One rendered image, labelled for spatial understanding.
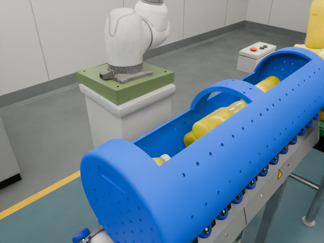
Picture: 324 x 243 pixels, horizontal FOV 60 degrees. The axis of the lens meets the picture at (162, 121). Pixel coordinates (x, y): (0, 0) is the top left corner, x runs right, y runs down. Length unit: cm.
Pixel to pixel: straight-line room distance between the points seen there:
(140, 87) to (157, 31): 29
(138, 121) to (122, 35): 36
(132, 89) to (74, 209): 118
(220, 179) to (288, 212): 161
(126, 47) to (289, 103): 66
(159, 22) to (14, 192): 166
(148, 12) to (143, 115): 45
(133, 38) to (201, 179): 76
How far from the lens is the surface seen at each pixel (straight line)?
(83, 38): 367
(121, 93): 114
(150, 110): 126
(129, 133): 124
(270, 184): 103
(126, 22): 118
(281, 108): 83
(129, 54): 119
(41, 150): 270
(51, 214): 214
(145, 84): 121
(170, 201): 52
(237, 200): 84
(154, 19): 132
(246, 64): 148
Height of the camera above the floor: 157
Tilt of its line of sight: 33 degrees down
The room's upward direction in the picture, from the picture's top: straight up
